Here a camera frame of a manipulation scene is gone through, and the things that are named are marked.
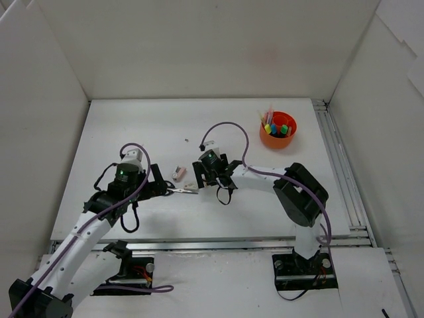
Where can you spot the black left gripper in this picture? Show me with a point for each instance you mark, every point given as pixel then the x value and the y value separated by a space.
pixel 156 182

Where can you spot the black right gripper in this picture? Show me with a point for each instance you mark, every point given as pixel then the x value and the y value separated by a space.
pixel 205 172

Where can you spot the pink white mini stapler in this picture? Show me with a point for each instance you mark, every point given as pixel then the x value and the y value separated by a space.
pixel 179 173

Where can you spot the yellow capped black highlighter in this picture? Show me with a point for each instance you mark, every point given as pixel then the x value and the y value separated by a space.
pixel 267 128

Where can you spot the yellow slim highlighter pen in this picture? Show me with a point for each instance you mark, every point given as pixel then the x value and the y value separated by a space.
pixel 270 108

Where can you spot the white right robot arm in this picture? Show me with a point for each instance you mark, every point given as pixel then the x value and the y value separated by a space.
pixel 302 197

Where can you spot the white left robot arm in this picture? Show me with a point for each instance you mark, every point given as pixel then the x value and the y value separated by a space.
pixel 67 278

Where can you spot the white staples box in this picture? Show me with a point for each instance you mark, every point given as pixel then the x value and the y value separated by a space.
pixel 191 186

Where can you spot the orange round divided container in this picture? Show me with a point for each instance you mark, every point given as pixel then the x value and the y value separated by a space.
pixel 278 141

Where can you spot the black handled scissors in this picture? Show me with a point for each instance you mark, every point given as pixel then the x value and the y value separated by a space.
pixel 172 189

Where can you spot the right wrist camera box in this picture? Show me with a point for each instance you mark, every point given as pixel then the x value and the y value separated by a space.
pixel 210 145

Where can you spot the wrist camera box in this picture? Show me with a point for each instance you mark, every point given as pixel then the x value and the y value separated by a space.
pixel 134 157
pixel 210 145

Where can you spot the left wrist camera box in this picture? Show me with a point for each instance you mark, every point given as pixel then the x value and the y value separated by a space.
pixel 134 157

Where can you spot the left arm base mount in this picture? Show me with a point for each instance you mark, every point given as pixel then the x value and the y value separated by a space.
pixel 134 277

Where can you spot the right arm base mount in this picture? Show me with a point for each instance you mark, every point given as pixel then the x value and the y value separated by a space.
pixel 293 273

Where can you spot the aluminium rail frame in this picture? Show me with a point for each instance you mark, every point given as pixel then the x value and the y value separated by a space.
pixel 171 130

